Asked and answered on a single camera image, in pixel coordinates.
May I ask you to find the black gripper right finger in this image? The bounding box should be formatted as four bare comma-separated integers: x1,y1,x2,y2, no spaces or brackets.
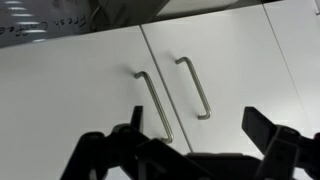
241,106,320,180

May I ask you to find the white laminated sign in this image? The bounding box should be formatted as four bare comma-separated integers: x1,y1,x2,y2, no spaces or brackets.
0,0,98,50

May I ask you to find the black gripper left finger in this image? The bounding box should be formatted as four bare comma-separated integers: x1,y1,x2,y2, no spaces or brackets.
59,105,214,180

